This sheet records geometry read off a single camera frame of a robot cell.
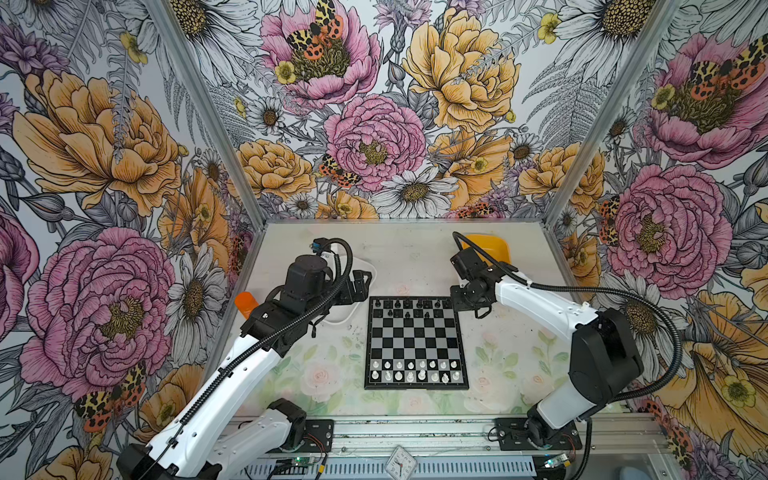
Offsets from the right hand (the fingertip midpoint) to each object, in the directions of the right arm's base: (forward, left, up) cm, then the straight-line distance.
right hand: (462, 311), depth 87 cm
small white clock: (-35, +19, -6) cm, 40 cm away
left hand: (-2, +29, +17) cm, 34 cm away
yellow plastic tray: (+28, -17, -4) cm, 33 cm away
